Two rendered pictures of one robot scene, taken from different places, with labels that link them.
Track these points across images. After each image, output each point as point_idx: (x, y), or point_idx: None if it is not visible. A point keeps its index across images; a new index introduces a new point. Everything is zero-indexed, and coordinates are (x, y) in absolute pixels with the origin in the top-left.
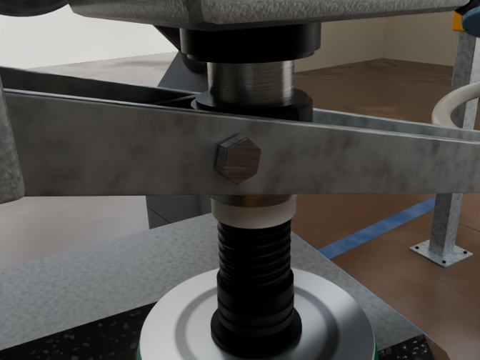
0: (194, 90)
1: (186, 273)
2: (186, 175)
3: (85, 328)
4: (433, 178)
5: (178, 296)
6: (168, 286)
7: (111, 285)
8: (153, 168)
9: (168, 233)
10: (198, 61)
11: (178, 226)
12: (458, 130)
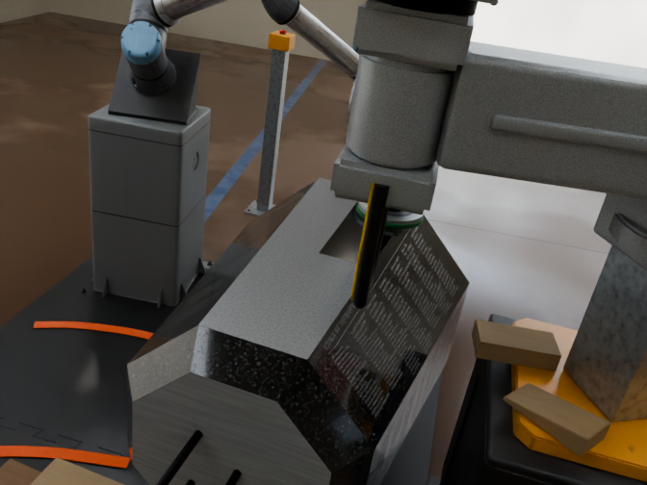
0: (157, 111)
1: (344, 203)
2: None
3: (345, 220)
4: None
5: (364, 205)
6: (345, 207)
7: (330, 211)
8: None
9: (314, 193)
10: (158, 89)
11: (312, 191)
12: None
